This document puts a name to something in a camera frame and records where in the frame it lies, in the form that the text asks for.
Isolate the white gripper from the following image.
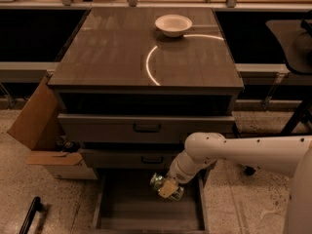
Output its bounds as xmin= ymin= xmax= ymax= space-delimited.
xmin=158 ymin=150 xmax=212 ymax=198

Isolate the black handle drawer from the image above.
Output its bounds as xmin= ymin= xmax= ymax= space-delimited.
xmin=133 ymin=124 xmax=162 ymax=133
xmin=140 ymin=156 xmax=164 ymax=165

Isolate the green can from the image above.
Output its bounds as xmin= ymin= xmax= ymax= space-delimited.
xmin=150 ymin=173 xmax=184 ymax=201

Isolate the brown cardboard box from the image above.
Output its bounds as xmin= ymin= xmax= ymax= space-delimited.
xmin=8 ymin=76 xmax=98 ymax=180

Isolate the grey drawer cabinet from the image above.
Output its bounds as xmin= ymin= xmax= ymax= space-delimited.
xmin=48 ymin=6 xmax=245 ymax=183

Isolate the black handle top drawer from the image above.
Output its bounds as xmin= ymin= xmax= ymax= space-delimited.
xmin=133 ymin=124 xmax=162 ymax=133

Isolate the open bottom grey drawer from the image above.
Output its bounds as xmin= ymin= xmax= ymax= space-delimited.
xmin=93 ymin=170 xmax=210 ymax=234

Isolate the middle grey drawer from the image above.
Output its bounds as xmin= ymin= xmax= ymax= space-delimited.
xmin=80 ymin=149 xmax=178 ymax=170

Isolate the black bar on floor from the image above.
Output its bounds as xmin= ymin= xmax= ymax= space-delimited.
xmin=19 ymin=196 xmax=42 ymax=234

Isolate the black handle middle drawer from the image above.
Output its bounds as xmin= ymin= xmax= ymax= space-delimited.
xmin=140 ymin=156 xmax=164 ymax=165

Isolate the white bowl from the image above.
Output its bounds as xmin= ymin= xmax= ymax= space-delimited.
xmin=155 ymin=15 xmax=192 ymax=38

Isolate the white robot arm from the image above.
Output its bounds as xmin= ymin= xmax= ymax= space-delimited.
xmin=157 ymin=133 xmax=312 ymax=234

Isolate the top grey drawer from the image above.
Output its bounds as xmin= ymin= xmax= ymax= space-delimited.
xmin=58 ymin=114 xmax=235 ymax=144

